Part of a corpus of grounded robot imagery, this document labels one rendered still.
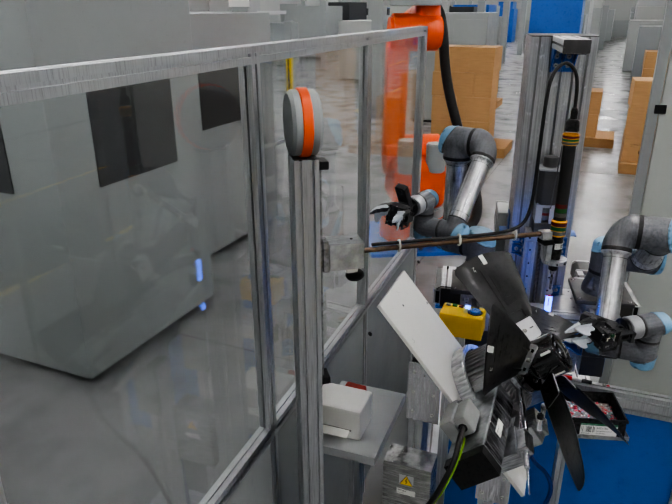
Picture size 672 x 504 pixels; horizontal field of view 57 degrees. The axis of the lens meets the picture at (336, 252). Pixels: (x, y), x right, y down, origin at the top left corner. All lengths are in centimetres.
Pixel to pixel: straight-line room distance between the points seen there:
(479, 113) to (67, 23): 721
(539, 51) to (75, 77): 196
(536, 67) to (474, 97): 722
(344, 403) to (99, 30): 258
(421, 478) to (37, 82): 151
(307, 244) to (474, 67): 841
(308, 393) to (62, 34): 250
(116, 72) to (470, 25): 1143
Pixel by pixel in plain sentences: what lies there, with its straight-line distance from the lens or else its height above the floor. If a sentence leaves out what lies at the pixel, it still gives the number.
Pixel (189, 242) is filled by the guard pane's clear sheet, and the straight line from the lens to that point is 132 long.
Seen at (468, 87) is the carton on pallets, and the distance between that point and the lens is 983.
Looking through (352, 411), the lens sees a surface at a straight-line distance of 197.
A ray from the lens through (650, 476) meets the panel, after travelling 267.
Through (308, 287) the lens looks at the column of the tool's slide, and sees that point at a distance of 155.
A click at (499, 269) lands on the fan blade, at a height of 139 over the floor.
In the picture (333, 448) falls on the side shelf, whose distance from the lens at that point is 200.
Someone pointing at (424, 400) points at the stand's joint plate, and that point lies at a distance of 193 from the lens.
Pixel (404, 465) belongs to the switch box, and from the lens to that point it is 198.
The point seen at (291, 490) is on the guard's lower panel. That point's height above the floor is 66.
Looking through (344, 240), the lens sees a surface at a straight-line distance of 156.
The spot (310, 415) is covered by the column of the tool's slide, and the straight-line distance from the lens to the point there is 175.
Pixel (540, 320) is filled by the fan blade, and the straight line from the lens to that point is 211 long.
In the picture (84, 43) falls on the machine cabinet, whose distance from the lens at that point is 373.
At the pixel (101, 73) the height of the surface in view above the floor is 203.
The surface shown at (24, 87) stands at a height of 203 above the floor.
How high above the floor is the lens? 213
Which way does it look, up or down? 22 degrees down
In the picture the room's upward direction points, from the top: straight up
